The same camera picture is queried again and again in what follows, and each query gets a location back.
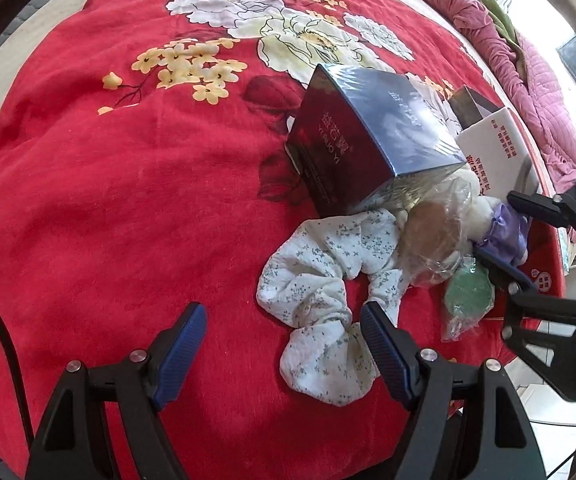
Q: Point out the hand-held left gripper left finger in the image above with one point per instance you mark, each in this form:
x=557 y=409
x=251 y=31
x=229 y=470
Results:
x=187 y=345

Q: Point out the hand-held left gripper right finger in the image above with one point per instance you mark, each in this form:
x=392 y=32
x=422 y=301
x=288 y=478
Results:
x=383 y=350

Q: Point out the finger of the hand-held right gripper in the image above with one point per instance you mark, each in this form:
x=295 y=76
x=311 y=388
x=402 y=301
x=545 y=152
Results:
x=505 y=270
x=533 y=205

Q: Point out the white bear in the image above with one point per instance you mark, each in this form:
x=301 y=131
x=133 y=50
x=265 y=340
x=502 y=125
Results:
x=508 y=230

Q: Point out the white floral scrunchie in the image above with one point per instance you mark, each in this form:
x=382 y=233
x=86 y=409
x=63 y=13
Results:
x=313 y=270

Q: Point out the green puff in clear bag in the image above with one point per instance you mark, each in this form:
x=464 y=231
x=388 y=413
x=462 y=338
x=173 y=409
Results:
x=468 y=292

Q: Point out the red and white carton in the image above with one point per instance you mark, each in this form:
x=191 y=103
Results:
x=498 y=140

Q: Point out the brown puff in clear bag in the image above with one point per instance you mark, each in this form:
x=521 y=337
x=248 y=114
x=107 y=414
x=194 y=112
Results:
x=433 y=230

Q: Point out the pink quilt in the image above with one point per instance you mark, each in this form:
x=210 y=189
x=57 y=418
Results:
x=538 y=110

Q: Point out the brown tray with pink lining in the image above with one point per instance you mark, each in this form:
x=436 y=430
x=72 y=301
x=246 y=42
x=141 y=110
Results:
x=468 y=105

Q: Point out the red floral blanket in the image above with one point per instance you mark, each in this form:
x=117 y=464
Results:
x=117 y=210

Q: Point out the dark blue box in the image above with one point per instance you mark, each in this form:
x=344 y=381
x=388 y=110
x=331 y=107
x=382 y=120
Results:
x=368 y=125

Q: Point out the green cloth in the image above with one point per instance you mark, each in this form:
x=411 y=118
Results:
x=498 y=15

